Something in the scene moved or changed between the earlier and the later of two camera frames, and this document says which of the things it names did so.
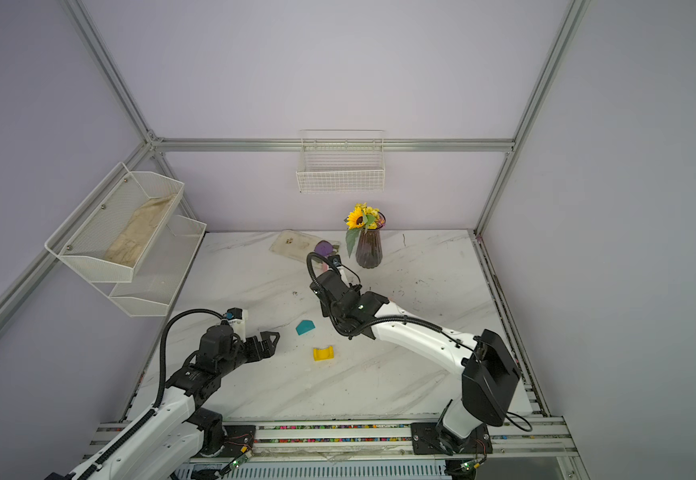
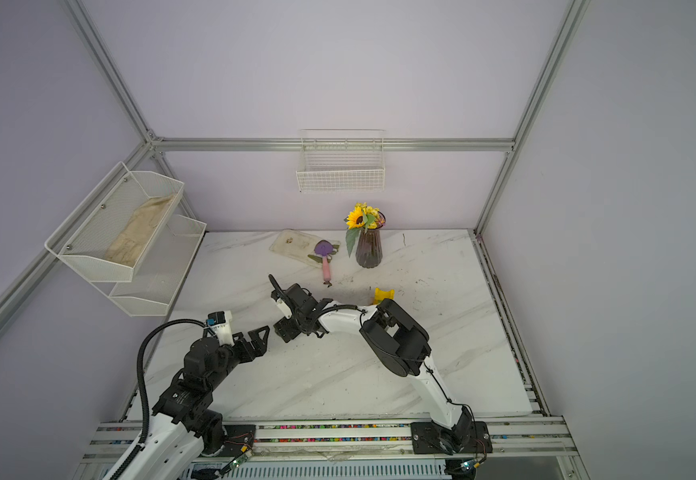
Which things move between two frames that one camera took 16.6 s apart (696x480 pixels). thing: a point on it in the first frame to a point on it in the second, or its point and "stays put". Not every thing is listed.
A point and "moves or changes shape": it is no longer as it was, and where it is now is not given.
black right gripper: x=325 y=310 to x=285 y=332
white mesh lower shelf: x=160 y=270 stays put
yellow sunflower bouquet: x=360 y=217 stays put
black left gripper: x=267 y=348 stays put
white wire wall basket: x=341 y=161 stays put
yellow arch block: x=324 y=354 moves or changes shape
